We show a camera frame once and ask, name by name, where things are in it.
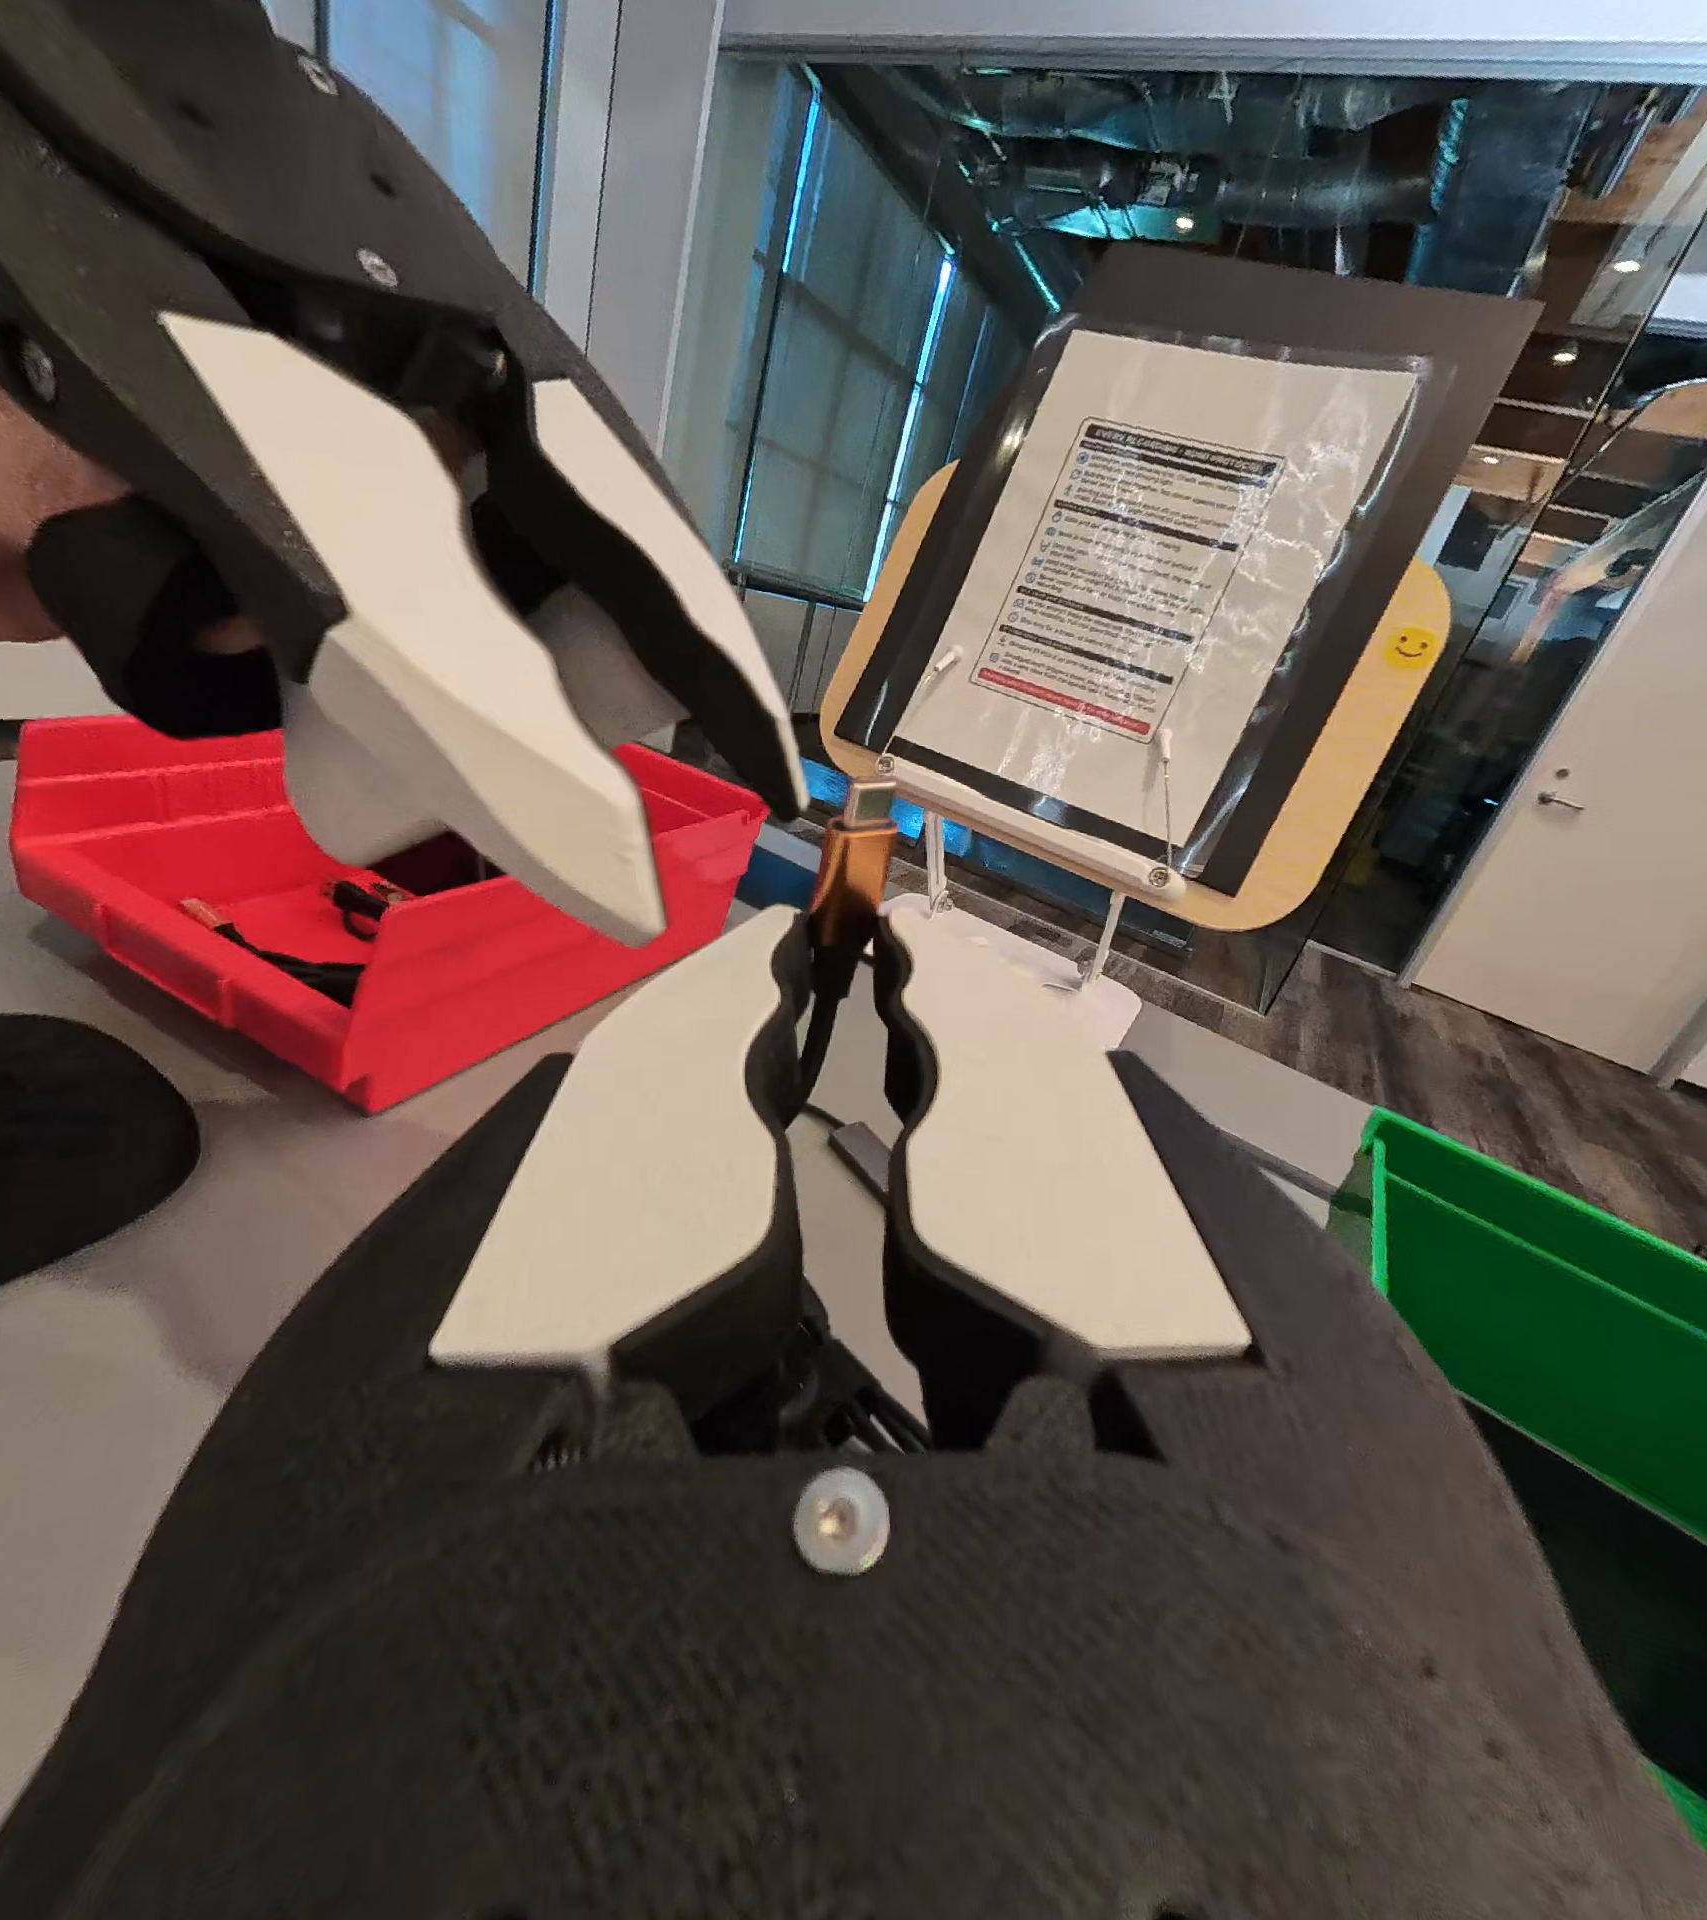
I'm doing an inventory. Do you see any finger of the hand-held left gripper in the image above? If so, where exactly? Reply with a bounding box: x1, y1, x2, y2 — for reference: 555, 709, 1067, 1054
163, 313, 672, 952
475, 379, 810, 822

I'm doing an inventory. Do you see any frosted window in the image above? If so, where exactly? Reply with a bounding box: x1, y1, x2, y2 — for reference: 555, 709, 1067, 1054
317, 0, 555, 324

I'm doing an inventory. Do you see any green plastic bin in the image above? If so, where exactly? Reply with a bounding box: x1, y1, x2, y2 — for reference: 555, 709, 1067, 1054
1355, 1107, 1707, 1920

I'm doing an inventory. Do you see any gridded window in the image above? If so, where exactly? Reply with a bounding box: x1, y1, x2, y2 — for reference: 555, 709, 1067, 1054
723, 65, 984, 609

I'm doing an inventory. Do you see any red plastic bin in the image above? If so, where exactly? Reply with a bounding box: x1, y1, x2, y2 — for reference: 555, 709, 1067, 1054
11, 715, 772, 1117

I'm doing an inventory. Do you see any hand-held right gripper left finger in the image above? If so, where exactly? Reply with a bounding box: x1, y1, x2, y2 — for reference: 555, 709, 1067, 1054
429, 904, 810, 1455

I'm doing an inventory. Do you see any white door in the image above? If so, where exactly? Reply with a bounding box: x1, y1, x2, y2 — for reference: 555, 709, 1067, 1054
1400, 354, 1707, 1087

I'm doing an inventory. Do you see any grey usb hub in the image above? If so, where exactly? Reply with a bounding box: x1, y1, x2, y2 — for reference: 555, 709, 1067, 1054
794, 1100, 897, 1202

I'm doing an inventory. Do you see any laminated instruction sheet black backing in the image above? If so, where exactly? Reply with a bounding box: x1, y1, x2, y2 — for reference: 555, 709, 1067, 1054
835, 246, 1545, 899

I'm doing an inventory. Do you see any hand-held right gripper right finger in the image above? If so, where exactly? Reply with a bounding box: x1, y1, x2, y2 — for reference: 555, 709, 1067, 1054
875, 907, 1255, 1455

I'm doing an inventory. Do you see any black usb-c cable orange plug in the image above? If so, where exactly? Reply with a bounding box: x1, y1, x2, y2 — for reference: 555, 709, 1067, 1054
790, 778, 930, 1118

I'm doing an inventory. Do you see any black usb cable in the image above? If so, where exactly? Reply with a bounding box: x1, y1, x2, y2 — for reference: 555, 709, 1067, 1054
175, 897, 376, 1008
321, 876, 420, 948

